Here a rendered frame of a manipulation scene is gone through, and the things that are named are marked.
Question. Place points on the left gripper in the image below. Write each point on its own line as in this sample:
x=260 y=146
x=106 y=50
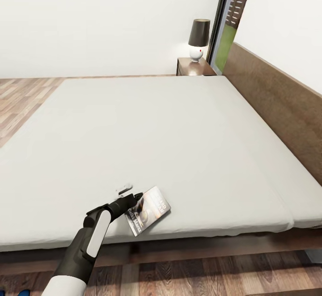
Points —
x=128 y=202

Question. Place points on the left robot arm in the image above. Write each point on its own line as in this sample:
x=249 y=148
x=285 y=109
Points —
x=73 y=273

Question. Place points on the table lamp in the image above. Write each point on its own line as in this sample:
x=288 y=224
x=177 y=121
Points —
x=199 y=38

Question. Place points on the bed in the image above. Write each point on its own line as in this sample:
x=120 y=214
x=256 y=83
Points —
x=238 y=157

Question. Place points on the hardback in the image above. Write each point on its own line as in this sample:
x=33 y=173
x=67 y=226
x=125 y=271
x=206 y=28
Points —
x=147 y=211

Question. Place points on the fixed window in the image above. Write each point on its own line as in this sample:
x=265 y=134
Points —
x=227 y=19

